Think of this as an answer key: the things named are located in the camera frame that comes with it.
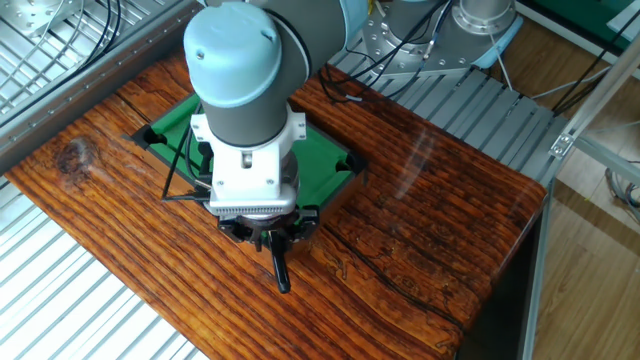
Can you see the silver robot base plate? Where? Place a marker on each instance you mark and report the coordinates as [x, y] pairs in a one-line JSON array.
[[450, 55]]

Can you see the silver metal mount plate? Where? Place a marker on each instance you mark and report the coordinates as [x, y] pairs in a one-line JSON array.
[[30, 12]]

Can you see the grey table frame leg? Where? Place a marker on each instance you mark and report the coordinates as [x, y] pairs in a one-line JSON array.
[[537, 280]]

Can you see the wooden pool cue black butt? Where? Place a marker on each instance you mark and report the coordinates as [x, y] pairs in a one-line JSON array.
[[281, 265]]

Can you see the mini green felt pool table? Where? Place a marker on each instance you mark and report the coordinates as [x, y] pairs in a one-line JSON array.
[[320, 160]]

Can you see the aluminium frame cross beam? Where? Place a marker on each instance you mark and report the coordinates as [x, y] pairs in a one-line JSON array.
[[615, 160]]

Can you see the green board white edge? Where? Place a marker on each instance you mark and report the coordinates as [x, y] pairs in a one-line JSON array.
[[575, 15]]

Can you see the wood grain board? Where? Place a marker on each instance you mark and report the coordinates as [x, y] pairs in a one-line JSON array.
[[400, 225]]

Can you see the silver blue UR5 robot arm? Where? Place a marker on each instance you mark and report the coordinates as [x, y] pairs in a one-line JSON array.
[[235, 60]]

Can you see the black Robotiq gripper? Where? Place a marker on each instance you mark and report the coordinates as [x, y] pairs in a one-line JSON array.
[[255, 230]]

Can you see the aluminium frame post with bracket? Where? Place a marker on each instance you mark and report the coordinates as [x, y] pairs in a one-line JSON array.
[[595, 95]]

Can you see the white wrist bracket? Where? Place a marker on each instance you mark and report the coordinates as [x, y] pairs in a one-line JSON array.
[[250, 175]]

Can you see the grey aluminium rail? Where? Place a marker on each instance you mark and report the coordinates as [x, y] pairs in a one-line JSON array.
[[75, 100]]

